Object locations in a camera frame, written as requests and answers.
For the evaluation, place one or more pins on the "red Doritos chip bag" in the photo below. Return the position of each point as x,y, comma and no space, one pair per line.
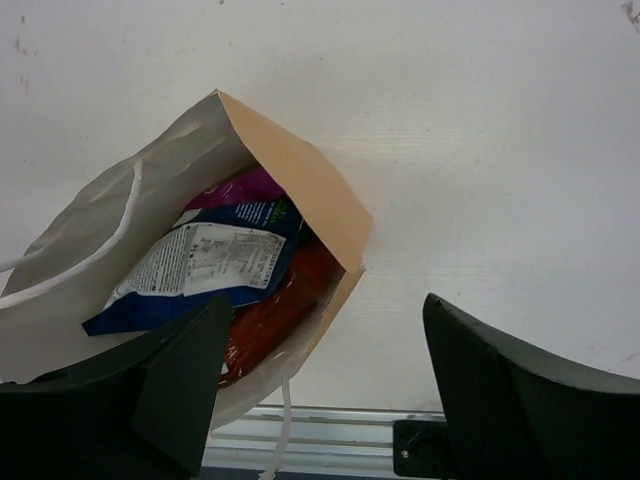
258,329

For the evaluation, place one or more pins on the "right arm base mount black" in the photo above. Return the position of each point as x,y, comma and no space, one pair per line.
421,450

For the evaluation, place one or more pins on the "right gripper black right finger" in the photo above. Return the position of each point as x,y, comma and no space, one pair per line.
517,411

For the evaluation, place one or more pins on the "brown paper bag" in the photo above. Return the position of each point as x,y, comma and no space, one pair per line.
72,267

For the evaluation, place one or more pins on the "blue snack bag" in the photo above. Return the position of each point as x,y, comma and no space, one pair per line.
242,251

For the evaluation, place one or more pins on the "purple snack bag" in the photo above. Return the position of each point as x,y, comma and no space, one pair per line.
255,185

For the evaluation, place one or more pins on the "aluminium front rail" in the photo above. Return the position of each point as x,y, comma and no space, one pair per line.
347,442

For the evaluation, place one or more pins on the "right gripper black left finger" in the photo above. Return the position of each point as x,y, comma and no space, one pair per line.
141,410

